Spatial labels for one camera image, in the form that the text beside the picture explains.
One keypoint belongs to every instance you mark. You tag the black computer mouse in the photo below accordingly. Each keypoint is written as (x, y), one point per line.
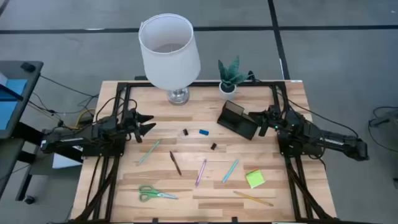
(28, 66)

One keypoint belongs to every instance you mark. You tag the black binder clip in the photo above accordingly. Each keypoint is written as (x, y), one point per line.
(185, 132)

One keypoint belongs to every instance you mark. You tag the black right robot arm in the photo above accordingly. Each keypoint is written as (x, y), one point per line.
(326, 140)

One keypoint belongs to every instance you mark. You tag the pink pen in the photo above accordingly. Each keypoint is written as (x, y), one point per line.
(201, 173)

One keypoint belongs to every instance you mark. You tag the light blue pen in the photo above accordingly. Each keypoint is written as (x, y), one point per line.
(230, 171)

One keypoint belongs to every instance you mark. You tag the black caster wheel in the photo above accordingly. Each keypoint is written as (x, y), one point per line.
(29, 199)

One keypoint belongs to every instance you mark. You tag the blue eraser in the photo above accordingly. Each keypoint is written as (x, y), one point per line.
(204, 132)

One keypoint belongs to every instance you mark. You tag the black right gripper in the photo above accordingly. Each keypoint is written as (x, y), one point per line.
(272, 119)

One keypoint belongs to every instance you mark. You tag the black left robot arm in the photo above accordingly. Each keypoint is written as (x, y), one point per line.
(71, 140)

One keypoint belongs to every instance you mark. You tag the small potted green plant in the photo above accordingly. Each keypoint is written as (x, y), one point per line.
(228, 90)

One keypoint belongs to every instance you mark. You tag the green sticky note pad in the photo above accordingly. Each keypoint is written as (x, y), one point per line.
(255, 179)

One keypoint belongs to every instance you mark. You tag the white printed paper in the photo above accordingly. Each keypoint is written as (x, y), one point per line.
(65, 161)

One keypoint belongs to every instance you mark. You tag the grey side desk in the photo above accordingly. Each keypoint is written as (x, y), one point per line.
(31, 81)

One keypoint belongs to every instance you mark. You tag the dark brown pen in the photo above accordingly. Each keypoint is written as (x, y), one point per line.
(175, 162)

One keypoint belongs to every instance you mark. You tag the blue paper sheet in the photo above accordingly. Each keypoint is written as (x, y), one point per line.
(9, 110)

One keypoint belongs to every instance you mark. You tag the white shade table lamp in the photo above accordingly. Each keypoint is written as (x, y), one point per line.
(169, 62)

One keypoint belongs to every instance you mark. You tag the small black cube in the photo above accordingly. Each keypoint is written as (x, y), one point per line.
(213, 146)

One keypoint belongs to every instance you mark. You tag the green pen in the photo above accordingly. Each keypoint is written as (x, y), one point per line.
(150, 151)

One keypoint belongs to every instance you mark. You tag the yellow pencil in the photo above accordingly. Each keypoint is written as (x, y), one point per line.
(253, 198)

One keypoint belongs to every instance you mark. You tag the black desk organizer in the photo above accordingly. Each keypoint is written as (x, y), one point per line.
(236, 123)

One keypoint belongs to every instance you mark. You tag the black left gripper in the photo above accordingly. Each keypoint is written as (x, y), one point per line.
(132, 124)

